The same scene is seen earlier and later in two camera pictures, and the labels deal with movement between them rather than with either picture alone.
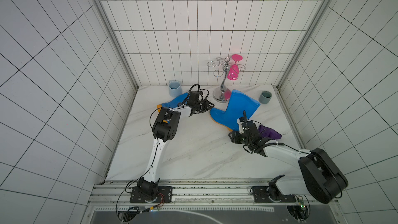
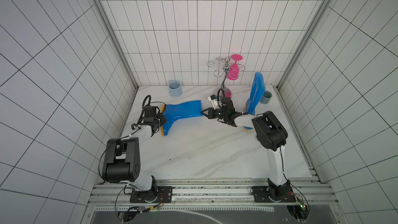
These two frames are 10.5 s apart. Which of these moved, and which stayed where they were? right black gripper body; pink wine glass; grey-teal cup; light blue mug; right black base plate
Moved: right black gripper body
Stayed: grey-teal cup; right black base plate; pink wine glass; light blue mug
